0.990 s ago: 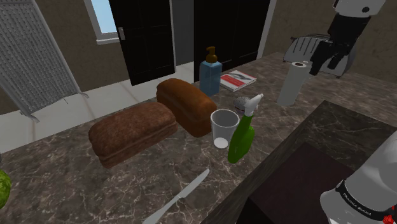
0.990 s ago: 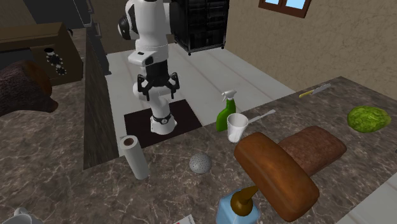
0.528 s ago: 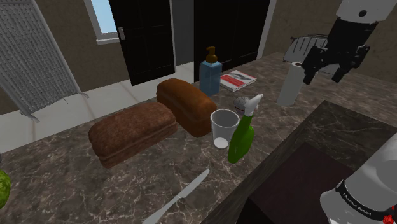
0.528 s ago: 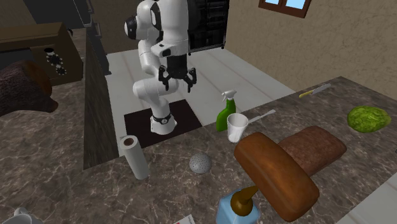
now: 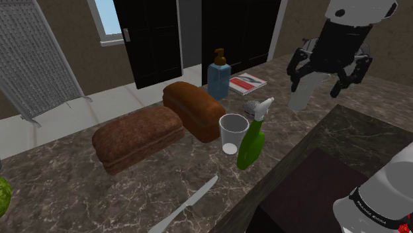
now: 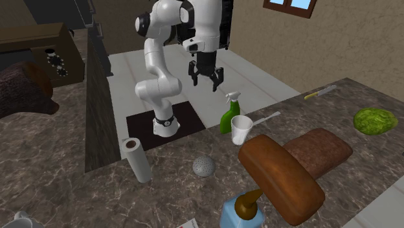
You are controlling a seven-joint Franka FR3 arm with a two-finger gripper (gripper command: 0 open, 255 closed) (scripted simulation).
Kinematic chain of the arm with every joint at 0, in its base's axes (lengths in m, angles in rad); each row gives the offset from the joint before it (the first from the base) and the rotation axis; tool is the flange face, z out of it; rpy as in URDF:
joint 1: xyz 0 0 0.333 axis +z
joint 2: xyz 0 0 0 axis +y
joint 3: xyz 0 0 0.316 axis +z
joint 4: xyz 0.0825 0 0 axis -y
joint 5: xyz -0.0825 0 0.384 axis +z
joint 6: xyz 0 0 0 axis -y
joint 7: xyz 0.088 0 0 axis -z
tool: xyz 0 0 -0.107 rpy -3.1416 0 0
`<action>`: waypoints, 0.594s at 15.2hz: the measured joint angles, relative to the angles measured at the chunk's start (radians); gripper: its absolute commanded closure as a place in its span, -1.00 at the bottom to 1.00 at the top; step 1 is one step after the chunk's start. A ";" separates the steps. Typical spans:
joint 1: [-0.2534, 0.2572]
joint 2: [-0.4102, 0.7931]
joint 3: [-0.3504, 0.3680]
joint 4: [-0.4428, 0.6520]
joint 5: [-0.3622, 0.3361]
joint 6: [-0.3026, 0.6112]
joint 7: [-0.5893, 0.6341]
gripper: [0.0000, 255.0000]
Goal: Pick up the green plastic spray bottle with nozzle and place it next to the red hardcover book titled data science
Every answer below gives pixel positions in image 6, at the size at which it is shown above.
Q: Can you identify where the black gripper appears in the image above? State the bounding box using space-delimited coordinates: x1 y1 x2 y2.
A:
188 50 225 93

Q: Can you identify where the dark robot stand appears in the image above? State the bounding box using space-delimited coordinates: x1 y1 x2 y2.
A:
126 100 207 152

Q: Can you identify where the green spray bottle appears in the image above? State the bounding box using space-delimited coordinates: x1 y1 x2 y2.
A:
219 91 243 135

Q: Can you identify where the white cup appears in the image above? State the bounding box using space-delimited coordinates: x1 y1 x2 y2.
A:
230 115 254 146

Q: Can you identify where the grey spoon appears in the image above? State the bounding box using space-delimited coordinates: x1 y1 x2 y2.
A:
252 111 282 127

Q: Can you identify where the grey speckled ball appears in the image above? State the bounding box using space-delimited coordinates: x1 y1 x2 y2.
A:
192 154 217 179

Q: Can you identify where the brown-framed window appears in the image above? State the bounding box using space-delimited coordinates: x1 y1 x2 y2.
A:
262 0 319 19

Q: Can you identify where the white paper towel roll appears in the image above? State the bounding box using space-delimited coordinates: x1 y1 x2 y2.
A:
120 137 153 184

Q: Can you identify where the orange-brown bread loaf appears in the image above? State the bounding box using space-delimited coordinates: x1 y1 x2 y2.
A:
237 133 326 227

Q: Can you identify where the dark brown bread loaf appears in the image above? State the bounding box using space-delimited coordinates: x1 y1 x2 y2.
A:
282 127 354 181

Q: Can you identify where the blue soap dispenser brown pump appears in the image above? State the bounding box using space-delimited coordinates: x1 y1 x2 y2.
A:
219 188 266 228

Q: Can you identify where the white and red card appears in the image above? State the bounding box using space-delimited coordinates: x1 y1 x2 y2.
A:
175 217 199 228

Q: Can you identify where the brown cabinet with knobs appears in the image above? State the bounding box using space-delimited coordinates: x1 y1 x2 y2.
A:
0 22 85 89

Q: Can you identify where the green lettuce head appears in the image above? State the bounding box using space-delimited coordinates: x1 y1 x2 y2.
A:
352 107 399 136

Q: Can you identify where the dark brown rounded object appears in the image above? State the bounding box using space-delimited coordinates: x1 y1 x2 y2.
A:
0 60 60 120

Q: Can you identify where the yellow-handled knife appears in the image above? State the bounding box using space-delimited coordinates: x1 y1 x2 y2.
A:
303 84 338 101

